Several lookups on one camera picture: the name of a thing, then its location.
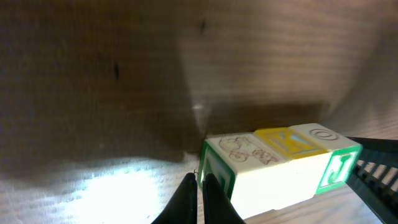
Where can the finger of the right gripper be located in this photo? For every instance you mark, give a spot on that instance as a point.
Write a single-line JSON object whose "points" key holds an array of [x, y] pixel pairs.
{"points": [[374, 178]]}

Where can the blue edged picture block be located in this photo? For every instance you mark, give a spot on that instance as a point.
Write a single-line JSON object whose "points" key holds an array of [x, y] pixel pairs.
{"points": [[305, 166]]}

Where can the plain white wooden block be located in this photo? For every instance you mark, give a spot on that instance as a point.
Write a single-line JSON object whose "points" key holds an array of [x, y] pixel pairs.
{"points": [[248, 171]]}

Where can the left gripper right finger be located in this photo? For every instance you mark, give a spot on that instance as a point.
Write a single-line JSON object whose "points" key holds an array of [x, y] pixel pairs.
{"points": [[217, 206]]}

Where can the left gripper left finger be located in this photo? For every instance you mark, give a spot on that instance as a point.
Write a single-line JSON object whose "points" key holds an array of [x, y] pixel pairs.
{"points": [[182, 207]]}

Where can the green letter J block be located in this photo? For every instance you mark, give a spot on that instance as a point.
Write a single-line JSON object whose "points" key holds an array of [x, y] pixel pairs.
{"points": [[344, 154]]}

